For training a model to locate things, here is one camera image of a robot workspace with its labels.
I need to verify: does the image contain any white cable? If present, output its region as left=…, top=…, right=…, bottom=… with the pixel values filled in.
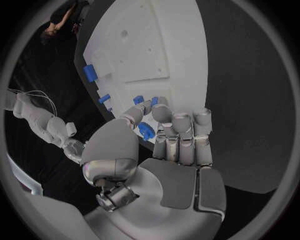
left=7, top=89, right=59, bottom=118

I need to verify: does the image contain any person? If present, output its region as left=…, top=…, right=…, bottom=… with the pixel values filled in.
left=38, top=0, right=92, bottom=45

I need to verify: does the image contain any blue block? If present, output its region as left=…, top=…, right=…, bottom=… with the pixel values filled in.
left=82, top=64, right=99, bottom=83

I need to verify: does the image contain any blue cylinder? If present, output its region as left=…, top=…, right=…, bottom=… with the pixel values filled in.
left=98, top=93, right=112, bottom=105

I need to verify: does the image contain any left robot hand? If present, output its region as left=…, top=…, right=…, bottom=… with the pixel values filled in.
left=80, top=96, right=228, bottom=240

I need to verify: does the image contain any white task board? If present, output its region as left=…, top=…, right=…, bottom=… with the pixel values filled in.
left=82, top=0, right=210, bottom=145

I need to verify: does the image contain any blue gear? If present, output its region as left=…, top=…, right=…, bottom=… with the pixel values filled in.
left=136, top=121, right=156, bottom=141

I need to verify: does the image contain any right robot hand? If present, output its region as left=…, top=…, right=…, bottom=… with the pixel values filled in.
left=62, top=138, right=87, bottom=165

